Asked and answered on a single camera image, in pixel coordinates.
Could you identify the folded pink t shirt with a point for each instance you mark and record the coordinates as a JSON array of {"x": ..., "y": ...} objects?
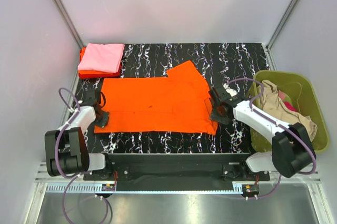
[{"x": 101, "y": 57}]

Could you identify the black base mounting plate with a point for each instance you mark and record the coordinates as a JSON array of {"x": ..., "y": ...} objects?
[{"x": 176, "y": 172}]

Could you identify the black marble pattern mat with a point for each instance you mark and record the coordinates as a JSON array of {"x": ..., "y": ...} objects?
[{"x": 218, "y": 63}]

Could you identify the magenta garment in basket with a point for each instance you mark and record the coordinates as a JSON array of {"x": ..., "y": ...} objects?
[{"x": 289, "y": 106}]

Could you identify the aluminium frame post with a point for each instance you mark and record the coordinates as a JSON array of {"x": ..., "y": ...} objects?
[
  {"x": 68, "y": 22},
  {"x": 282, "y": 23}
]

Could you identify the pink garment in basket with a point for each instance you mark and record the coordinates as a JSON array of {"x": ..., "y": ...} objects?
[{"x": 284, "y": 97}]

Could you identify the olive green plastic basket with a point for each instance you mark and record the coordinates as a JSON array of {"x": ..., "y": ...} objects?
[{"x": 303, "y": 98}]

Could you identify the left aluminium frame post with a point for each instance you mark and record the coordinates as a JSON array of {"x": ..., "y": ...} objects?
[{"x": 68, "y": 22}]

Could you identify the folded red orange t shirt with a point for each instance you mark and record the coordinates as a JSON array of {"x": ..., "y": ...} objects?
[{"x": 93, "y": 74}]

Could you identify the white slotted cable duct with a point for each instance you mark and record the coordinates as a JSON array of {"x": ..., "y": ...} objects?
[{"x": 81, "y": 187}]

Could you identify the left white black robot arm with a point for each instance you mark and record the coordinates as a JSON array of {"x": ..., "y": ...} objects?
[{"x": 65, "y": 148}]

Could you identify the right aluminium frame post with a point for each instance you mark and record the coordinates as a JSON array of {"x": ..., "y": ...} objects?
[{"x": 282, "y": 23}]

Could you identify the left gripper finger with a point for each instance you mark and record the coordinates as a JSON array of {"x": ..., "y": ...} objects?
[
  {"x": 103, "y": 99},
  {"x": 102, "y": 120}
]

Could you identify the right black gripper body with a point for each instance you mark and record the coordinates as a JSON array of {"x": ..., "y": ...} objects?
[{"x": 216, "y": 110}]

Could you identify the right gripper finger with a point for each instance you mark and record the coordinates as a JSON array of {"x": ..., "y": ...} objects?
[
  {"x": 220, "y": 118},
  {"x": 214, "y": 97}
]

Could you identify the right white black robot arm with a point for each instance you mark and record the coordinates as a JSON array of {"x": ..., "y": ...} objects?
[{"x": 292, "y": 152}]

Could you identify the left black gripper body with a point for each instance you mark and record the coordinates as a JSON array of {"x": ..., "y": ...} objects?
[{"x": 97, "y": 120}]

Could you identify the beige garment in basket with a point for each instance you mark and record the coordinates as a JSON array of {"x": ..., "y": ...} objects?
[{"x": 272, "y": 105}]

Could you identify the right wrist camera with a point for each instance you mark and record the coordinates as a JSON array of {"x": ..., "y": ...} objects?
[{"x": 229, "y": 90}]

